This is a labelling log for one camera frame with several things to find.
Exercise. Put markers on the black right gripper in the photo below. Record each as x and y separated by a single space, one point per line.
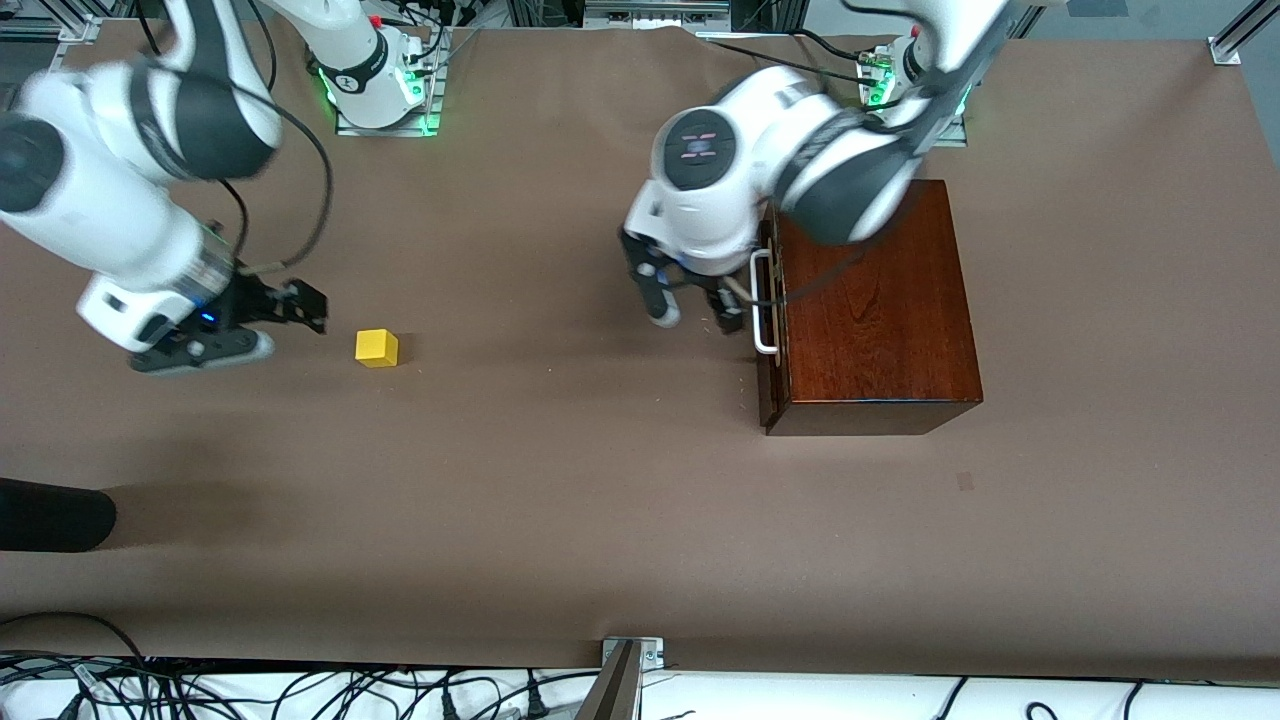
253 302

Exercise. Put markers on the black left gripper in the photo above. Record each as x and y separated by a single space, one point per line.
722 297

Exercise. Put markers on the yellow block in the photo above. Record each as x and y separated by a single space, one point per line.
376 347

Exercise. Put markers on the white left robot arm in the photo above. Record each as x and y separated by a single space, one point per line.
760 160

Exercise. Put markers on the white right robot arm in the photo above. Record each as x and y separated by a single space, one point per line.
100 200

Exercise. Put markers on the dark brown wooden cabinet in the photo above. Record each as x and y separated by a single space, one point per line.
890 330

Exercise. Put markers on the grey device box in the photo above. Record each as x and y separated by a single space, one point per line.
655 12

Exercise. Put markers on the black cylinder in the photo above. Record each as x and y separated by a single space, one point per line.
50 515

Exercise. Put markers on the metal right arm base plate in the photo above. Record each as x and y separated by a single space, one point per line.
385 127

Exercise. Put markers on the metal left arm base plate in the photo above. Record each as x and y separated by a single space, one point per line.
955 135

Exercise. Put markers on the aluminium slotted frame rail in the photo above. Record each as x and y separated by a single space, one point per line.
75 30

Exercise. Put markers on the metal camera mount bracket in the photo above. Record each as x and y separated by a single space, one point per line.
622 680

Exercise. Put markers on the aluminium frame profile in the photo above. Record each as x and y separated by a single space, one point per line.
1235 40

